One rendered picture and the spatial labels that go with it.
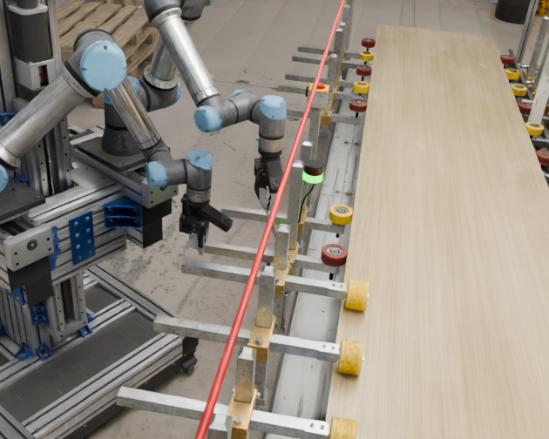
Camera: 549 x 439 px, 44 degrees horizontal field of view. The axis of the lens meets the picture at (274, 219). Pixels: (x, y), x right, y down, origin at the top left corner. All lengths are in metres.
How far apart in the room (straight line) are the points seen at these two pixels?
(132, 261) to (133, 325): 0.77
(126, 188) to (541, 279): 1.36
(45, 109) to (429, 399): 1.19
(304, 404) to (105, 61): 1.08
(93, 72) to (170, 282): 1.82
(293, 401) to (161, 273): 1.63
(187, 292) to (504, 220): 1.60
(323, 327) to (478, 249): 0.56
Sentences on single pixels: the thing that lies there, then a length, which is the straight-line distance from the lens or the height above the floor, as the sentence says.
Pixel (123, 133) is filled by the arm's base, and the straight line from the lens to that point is 2.29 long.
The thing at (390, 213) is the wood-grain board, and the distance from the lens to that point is 2.36.
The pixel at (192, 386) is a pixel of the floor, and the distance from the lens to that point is 2.90.
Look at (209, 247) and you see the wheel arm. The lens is 2.16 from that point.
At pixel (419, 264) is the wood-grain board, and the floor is 0.90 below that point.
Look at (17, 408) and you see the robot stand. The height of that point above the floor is 0.21.
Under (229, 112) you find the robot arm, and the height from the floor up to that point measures 1.33.
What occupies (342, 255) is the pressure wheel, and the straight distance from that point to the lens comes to 2.09.
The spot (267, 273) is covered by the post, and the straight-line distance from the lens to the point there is 1.60.
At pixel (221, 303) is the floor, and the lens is 3.29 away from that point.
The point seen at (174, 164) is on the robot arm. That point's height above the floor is 1.16.
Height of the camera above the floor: 2.09
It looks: 32 degrees down
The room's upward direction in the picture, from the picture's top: 5 degrees clockwise
